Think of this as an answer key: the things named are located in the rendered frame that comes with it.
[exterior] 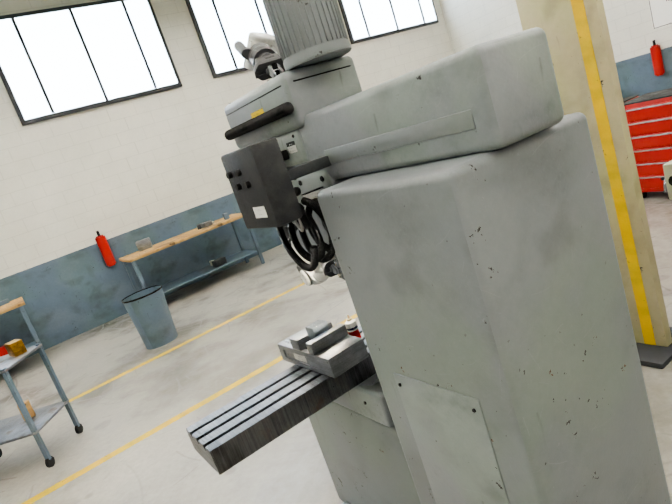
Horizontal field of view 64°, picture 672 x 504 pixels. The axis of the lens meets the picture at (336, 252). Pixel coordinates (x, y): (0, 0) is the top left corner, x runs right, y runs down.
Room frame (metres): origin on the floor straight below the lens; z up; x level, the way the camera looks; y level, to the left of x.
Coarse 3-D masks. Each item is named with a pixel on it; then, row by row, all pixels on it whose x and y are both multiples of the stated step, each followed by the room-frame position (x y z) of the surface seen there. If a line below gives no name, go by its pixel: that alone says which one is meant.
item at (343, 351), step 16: (320, 336) 1.71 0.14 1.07; (336, 336) 1.73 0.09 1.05; (352, 336) 1.72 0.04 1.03; (288, 352) 1.84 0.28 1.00; (304, 352) 1.73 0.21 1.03; (320, 352) 1.68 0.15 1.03; (336, 352) 1.63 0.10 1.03; (352, 352) 1.65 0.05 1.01; (320, 368) 1.66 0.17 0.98; (336, 368) 1.61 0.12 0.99
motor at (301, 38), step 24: (264, 0) 1.60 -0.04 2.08; (288, 0) 1.54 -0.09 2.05; (312, 0) 1.54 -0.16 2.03; (336, 0) 1.62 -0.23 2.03; (288, 24) 1.56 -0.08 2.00; (312, 24) 1.54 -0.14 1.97; (336, 24) 1.57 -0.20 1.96; (288, 48) 1.57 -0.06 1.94; (312, 48) 1.54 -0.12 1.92; (336, 48) 1.55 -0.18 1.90
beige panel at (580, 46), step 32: (544, 0) 2.86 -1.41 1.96; (576, 0) 2.71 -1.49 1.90; (576, 32) 2.75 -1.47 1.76; (608, 32) 2.66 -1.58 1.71; (576, 64) 2.78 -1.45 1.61; (608, 64) 2.64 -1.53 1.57; (576, 96) 2.81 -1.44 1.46; (608, 96) 2.67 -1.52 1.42; (608, 128) 2.69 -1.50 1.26; (608, 160) 2.72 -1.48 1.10; (608, 192) 2.76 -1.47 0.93; (640, 192) 2.66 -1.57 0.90; (640, 224) 2.65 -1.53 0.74; (640, 256) 2.68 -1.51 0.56; (640, 288) 2.70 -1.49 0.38; (640, 320) 2.74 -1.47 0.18; (640, 352) 2.68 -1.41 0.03
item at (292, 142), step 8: (280, 136) 1.71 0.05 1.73; (288, 136) 1.66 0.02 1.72; (296, 136) 1.62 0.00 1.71; (280, 144) 1.71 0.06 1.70; (288, 144) 1.67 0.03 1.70; (296, 144) 1.63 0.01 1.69; (304, 144) 1.61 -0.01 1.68; (288, 152) 1.69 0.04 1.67; (296, 152) 1.65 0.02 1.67; (304, 152) 1.62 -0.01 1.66; (288, 160) 1.70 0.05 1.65; (296, 160) 1.66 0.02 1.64; (304, 160) 1.63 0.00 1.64
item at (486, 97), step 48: (480, 48) 1.03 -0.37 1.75; (528, 48) 1.09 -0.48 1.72; (384, 96) 1.26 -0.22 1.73; (432, 96) 1.14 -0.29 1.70; (480, 96) 1.03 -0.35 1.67; (528, 96) 1.07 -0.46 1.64; (336, 144) 1.48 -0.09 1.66; (384, 144) 1.30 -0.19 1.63; (432, 144) 1.17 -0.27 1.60; (480, 144) 1.06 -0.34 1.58
